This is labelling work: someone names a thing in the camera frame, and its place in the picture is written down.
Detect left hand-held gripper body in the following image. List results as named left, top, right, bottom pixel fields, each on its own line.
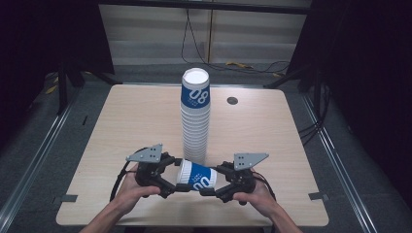
left=125, top=143, right=178, bottom=195

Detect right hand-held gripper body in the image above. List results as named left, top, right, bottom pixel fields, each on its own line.
left=221, top=151, right=270, bottom=207

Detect single blue white cup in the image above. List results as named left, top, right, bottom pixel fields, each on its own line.
left=175, top=157, right=219, bottom=192

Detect stack of paper cups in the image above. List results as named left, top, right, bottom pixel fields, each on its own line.
left=180, top=67, right=212, bottom=165

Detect person's right hand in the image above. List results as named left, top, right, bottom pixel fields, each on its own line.
left=232, top=170, right=277, bottom=218

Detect person's left hand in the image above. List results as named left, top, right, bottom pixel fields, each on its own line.
left=114, top=163, right=162, bottom=213

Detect grey tape strip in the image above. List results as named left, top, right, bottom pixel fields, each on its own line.
left=60, top=193, right=79, bottom=204
left=307, top=191, right=329, bottom=202

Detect black metal stand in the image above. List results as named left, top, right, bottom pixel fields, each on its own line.
left=55, top=59, right=123, bottom=117
left=262, top=62, right=314, bottom=90

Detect dark curtain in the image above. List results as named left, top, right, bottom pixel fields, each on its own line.
left=286, top=0, right=412, bottom=208

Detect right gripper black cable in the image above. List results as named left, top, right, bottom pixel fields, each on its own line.
left=252, top=172, right=277, bottom=202

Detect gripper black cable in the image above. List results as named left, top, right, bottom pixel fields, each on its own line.
left=109, top=147, right=149, bottom=202
left=252, top=172, right=277, bottom=202

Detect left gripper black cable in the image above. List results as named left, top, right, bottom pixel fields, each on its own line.
left=109, top=147, right=149, bottom=202

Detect bundle of black floor cables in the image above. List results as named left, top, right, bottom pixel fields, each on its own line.
left=296, top=82, right=331, bottom=148

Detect metal floor rail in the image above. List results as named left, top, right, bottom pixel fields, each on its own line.
left=0, top=84, right=86, bottom=224
left=299, top=93, right=378, bottom=233

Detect black hanging wall cable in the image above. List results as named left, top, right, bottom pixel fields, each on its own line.
left=180, top=8, right=291, bottom=75

